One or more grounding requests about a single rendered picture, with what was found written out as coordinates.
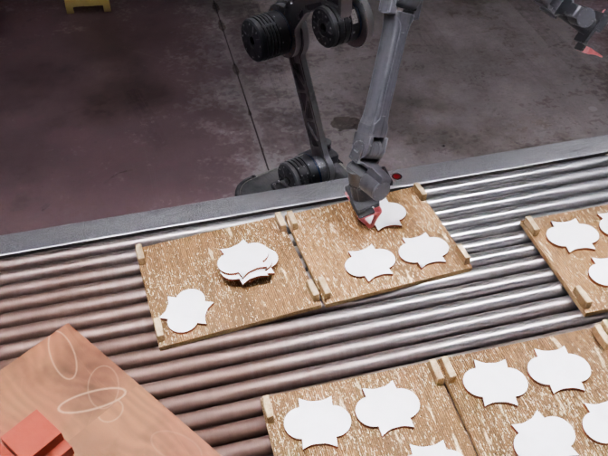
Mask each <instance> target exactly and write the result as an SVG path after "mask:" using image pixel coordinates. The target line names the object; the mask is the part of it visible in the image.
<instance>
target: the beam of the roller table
mask: <svg viewBox="0 0 608 456"><path fill-rule="evenodd" d="M606 154H608V135H603V136H598V137H592V138H582V139H577V140H571V141H566V142H560V143H555V144H549V145H544V146H538V147H528V148H522V149H517V150H511V151H506V152H500V153H495V154H489V155H484V156H478V157H467V158H462V159H456V160H451V161H445V162H440V163H434V164H429V165H423V166H413V167H407V168H402V169H396V170H391V171H387V172H388V173H389V175H390V177H391V178H392V174H394V173H398V174H401V175H402V178H401V179H399V180H395V179H393V178H392V180H393V185H390V191H389V192H393V191H397V190H401V189H405V188H409V187H413V184H414V183H419V184H420V185H421V186H428V185H438V184H443V183H449V182H453V181H459V180H464V179H470V178H475V177H480V176H490V175H496V174H501V173H507V172H511V171H517V170H522V169H528V168H533V167H538V166H548V165H553V164H559V163H564V162H569V161H575V160H580V159H586V158H591V157H600V156H605V155H606ZM347 185H349V182H348V178H342V179H337V180H331V181H326V182H320V183H315V184H309V185H299V186H293V187H288V188H282V189H277V190H271V191H266V192H260V193H255V194H249V195H239V196H234V197H228V198H223V199H217V200H212V201H206V202H201V203H195V204H185V205H179V206H174V207H168V208H162V209H156V210H151V211H145V212H140V213H134V214H124V215H119V216H113V217H108V218H102V219H97V220H91V221H86V222H80V223H70V224H65V225H59V226H53V227H48V228H42V229H37V230H31V231H26V232H20V233H10V234H5V235H0V260H1V259H6V258H12V257H17V256H23V255H27V254H33V253H38V252H48V251H53V250H59V249H64V248H70V247H75V246H80V245H85V244H91V243H96V242H106V241H111V240H117V239H122V238H128V237H133V236H138V235H143V234H149V233H159V232H164V231H169V230H175V229H180V228H186V227H191V226H196V225H201V224H207V223H217V222H221V221H227V220H232V219H238V218H243V217H249V216H254V215H259V214H269V213H275V212H279V211H285V210H290V209H296V208H301V207H307V206H312V205H317V204H327V203H333V202H337V201H343V200H348V199H347V197H346V195H345V192H346V189H345V187H346V186H347Z"/></svg>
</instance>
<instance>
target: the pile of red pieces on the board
mask: <svg viewBox="0 0 608 456"><path fill-rule="evenodd" d="M0 439H1V440H2V442H3V444H4V445H3V444H2V443H1V442H0V456H75V455H74V450H73V448H72V446H71V445H70V444H69V443H68V442H67V441H66V440H65V439H64V438H63V436H62V433H61V432H60V431H59V430H58V429H57V428H56V427H55V426H54V425H53V424H52V423H51V422H50V421H49V420H48V419H47V418H46V417H45V416H44V415H43V414H41V413H40V412H39V411H38V410H37V409H36V410H35V411H33V412H32V413H30V414H29V415H28V416H27V417H25V418H24V419H23V420H22V421H21V422H19V423H18V424H17V425H16V426H15V427H13V428H12V429H11V430H9V431H8V432H7V433H5V434H4V435H3V436H1V437H0Z"/></svg>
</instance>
